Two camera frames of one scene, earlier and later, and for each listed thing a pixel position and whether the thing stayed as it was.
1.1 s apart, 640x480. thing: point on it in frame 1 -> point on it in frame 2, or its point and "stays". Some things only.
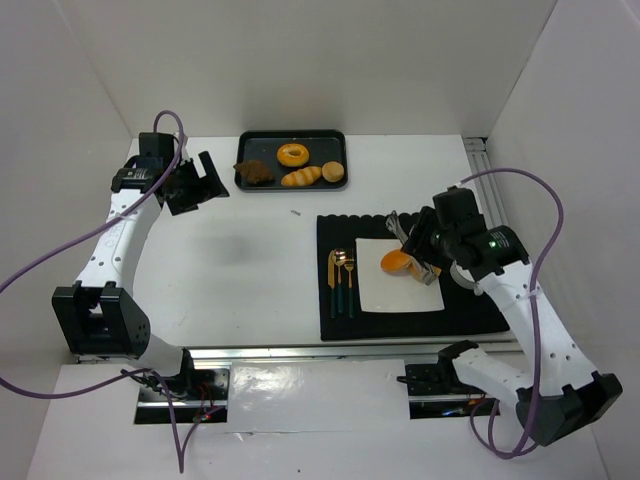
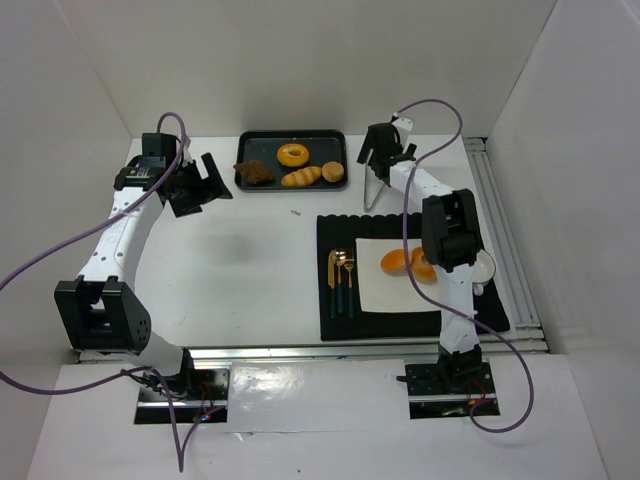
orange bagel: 423,271 stays
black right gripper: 417,240 -> 376,154
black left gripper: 195,184 stays
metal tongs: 425,273 -> 366,207
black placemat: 466,311 stays
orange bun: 395,261 stays
